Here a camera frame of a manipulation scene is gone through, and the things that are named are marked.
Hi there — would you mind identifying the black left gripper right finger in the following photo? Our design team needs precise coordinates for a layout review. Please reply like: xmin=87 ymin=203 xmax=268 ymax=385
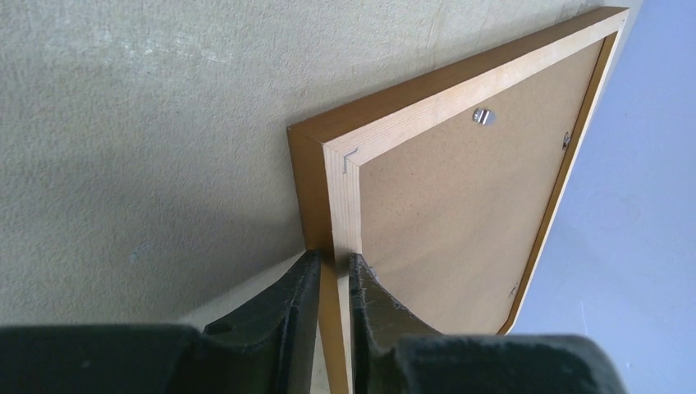
xmin=349 ymin=254 xmax=626 ymax=393

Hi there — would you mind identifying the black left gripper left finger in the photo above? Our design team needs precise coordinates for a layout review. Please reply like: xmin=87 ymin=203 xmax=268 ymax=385
xmin=1 ymin=250 xmax=321 ymax=393

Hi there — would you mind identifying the wooden picture frame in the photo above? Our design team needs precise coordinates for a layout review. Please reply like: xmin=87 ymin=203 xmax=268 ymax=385
xmin=288 ymin=7 xmax=630 ymax=393

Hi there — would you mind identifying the silver frame turn clip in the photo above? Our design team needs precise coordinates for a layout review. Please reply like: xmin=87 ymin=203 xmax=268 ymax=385
xmin=472 ymin=108 xmax=496 ymax=126
xmin=562 ymin=132 xmax=572 ymax=150

